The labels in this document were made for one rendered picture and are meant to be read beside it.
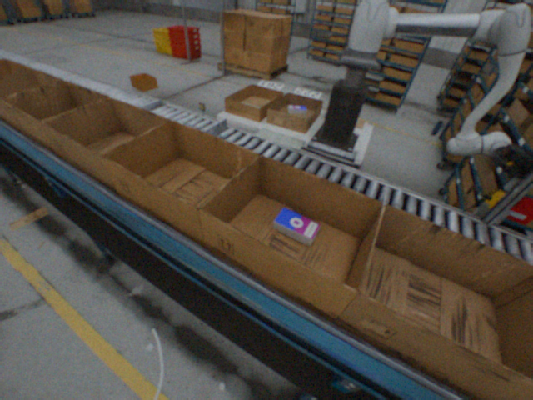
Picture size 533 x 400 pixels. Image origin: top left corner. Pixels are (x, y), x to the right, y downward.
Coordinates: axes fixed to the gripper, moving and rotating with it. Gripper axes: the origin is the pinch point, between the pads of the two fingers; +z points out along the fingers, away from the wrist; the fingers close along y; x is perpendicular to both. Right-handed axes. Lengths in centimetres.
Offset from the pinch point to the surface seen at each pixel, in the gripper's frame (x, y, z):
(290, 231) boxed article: 4, -73, 85
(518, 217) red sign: 13.1, 10.1, 12.5
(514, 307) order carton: 0, -14, 79
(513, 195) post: 2.1, -0.9, 16.9
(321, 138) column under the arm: 19, -92, -4
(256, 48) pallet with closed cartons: 43, -326, -306
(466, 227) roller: 20.1, -9.3, 25.6
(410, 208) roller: 20.0, -34.6, 28.6
